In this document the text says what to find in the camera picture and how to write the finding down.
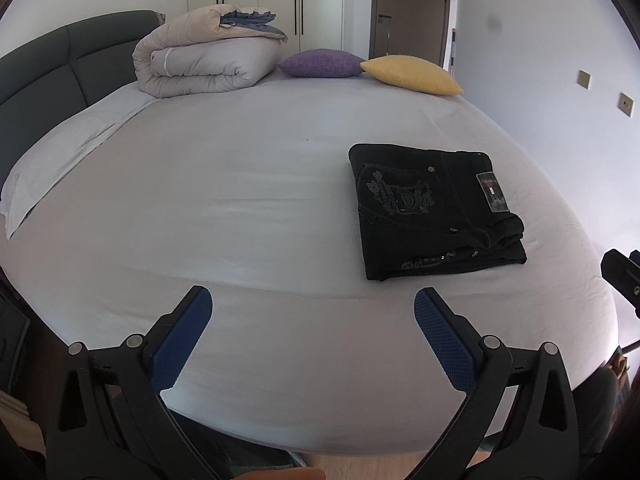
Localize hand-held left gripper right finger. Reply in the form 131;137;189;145
414;287;596;480

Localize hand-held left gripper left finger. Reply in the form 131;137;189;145
45;285;236;480

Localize black denim pants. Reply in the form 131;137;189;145
348;142;529;282

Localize person's dark trousers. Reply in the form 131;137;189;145
570;367;622;461

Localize white bed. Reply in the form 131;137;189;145
0;52;621;457

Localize flat grey pillow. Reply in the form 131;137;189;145
0;92;162;241

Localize yellow pillow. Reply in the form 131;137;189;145
360;55;464;97

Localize folded beige duvet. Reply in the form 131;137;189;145
132;3;289;99

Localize purple pillow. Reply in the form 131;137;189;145
278;48;366;79

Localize grey upholstered headboard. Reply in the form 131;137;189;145
0;10;167;198

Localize brown wooden door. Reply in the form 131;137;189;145
372;0;453;68

